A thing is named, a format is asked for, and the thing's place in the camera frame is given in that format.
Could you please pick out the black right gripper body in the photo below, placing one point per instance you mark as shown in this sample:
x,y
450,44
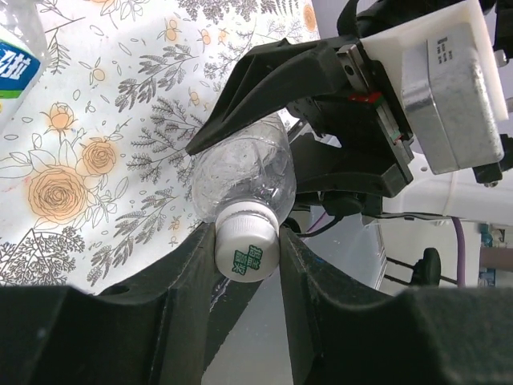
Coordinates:
x,y
364,115

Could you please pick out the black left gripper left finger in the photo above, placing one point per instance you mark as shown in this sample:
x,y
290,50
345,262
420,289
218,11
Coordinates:
x,y
148,329

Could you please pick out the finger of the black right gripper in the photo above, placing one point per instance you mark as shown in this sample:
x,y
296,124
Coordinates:
x,y
267,79
321,167

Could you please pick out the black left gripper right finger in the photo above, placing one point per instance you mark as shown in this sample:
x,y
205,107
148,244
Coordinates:
x,y
343,332

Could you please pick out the clear bottle white cap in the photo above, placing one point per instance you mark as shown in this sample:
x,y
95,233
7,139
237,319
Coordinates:
x,y
254,164

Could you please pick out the clear bottle lemon label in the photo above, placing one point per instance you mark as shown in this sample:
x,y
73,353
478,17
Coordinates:
x,y
24,54

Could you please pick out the floral patterned table mat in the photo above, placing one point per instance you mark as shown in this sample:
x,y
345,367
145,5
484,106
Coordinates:
x,y
95,182

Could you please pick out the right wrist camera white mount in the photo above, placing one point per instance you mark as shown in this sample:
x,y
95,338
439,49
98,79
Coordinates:
x,y
440,62

